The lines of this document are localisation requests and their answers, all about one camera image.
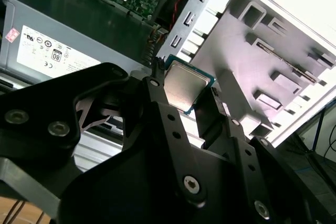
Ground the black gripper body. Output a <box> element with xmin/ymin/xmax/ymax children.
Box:
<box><xmin>56</xmin><ymin>142</ymin><xmax>263</xmax><ymax>224</ymax></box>

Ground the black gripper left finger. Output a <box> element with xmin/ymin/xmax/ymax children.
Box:
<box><xmin>0</xmin><ymin>56</ymin><xmax>208</xmax><ymax>206</ymax></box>

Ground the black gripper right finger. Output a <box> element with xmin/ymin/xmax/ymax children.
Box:
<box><xmin>195</xmin><ymin>87</ymin><xmax>318</xmax><ymax>224</ymax></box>

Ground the silver CPU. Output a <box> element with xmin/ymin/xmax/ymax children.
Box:
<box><xmin>162</xmin><ymin>54</ymin><xmax>216</xmax><ymax>116</ymax></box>

